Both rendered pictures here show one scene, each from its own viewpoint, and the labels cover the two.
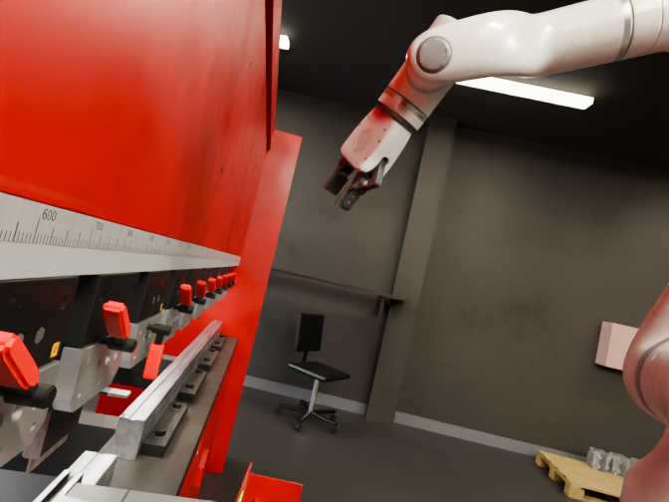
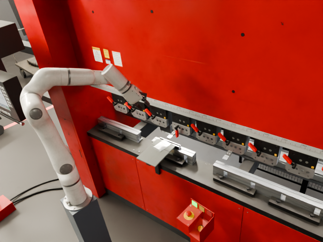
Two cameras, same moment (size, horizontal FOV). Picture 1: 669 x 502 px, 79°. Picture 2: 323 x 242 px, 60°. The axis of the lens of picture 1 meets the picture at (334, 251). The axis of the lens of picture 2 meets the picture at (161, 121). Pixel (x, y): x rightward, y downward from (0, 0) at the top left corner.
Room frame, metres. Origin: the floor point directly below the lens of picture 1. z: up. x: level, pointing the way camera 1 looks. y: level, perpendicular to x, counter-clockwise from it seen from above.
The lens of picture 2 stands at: (1.86, -0.87, 2.44)
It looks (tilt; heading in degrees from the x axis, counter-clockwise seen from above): 35 degrees down; 138
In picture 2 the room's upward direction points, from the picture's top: 7 degrees counter-clockwise
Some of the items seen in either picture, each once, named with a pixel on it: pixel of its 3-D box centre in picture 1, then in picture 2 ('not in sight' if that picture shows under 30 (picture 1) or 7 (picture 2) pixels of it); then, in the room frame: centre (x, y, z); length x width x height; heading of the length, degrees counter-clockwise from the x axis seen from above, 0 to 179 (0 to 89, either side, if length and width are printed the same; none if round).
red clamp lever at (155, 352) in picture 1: (152, 351); (177, 131); (0.73, 0.27, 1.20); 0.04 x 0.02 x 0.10; 99
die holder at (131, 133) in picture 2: not in sight; (119, 128); (0.02, 0.23, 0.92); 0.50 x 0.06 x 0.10; 9
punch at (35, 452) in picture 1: (57, 420); (165, 128); (0.56, 0.31, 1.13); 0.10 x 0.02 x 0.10; 9
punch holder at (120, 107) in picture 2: not in sight; (122, 101); (0.14, 0.25, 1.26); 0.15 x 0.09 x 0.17; 9
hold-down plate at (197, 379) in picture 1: (193, 383); (293, 210); (1.56, 0.41, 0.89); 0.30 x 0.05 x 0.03; 9
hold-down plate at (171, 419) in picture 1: (167, 426); (233, 185); (1.17, 0.35, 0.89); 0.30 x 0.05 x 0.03; 9
